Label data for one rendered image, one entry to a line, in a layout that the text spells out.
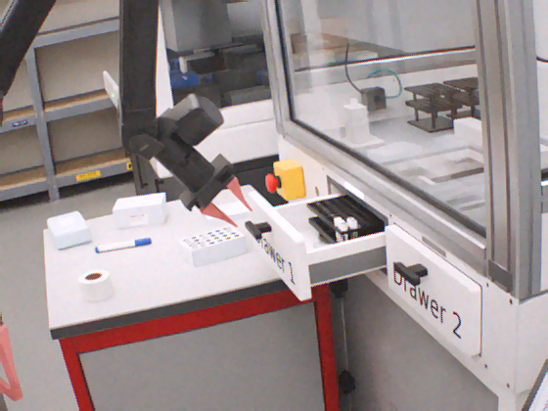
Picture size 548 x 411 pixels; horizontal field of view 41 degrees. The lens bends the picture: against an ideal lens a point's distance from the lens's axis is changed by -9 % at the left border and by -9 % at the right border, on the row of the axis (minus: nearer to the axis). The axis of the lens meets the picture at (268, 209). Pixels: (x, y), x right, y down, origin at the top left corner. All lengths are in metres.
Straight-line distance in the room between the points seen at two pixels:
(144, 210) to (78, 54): 3.60
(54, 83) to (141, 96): 4.32
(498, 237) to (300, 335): 0.75
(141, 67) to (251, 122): 1.08
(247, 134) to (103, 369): 0.90
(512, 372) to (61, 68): 4.74
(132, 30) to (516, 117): 0.54
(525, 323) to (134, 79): 0.65
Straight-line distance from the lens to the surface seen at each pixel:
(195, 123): 1.23
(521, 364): 1.03
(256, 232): 1.36
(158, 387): 1.61
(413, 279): 1.12
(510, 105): 0.89
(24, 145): 5.55
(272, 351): 1.63
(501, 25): 0.88
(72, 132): 5.54
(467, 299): 1.06
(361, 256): 1.33
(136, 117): 1.19
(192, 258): 1.64
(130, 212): 1.94
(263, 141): 2.20
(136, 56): 1.12
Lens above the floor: 1.39
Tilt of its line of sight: 19 degrees down
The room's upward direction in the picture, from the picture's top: 8 degrees counter-clockwise
